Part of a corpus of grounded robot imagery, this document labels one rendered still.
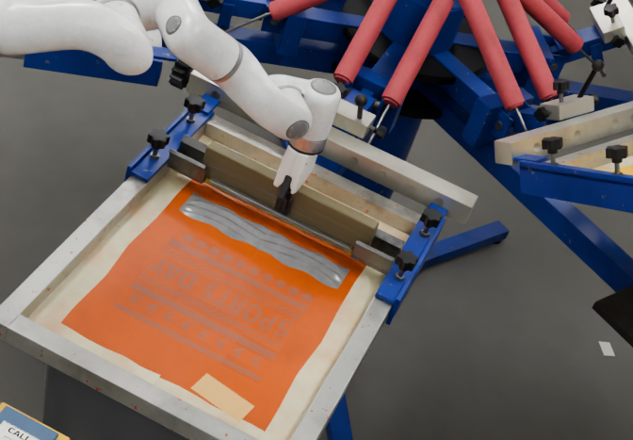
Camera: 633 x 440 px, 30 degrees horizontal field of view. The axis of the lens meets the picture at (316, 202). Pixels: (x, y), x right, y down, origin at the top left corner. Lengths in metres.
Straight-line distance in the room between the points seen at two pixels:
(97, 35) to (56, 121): 2.18
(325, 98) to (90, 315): 0.58
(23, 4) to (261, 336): 0.74
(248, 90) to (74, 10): 0.35
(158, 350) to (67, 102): 2.20
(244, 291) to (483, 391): 1.53
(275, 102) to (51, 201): 1.79
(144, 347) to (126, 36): 0.55
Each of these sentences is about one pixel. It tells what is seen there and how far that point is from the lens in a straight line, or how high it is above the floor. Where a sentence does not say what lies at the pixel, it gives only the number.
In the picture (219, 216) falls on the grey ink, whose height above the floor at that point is 0.96.
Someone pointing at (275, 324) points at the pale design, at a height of 0.96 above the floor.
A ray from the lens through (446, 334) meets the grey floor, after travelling 3.78.
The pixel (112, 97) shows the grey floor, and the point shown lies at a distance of 4.28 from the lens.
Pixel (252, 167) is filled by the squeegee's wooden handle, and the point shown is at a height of 1.06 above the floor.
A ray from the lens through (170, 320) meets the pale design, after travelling 2.17.
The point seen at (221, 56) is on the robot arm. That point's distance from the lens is 2.06.
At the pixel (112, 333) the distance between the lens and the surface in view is 2.13.
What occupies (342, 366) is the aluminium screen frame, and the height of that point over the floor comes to 0.99.
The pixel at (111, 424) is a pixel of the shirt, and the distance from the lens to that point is 2.24.
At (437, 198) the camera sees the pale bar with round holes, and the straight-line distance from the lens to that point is 2.57.
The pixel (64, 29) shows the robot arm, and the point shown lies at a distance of 1.95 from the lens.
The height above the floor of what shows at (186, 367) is 0.96.
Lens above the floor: 2.51
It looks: 38 degrees down
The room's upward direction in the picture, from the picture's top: 19 degrees clockwise
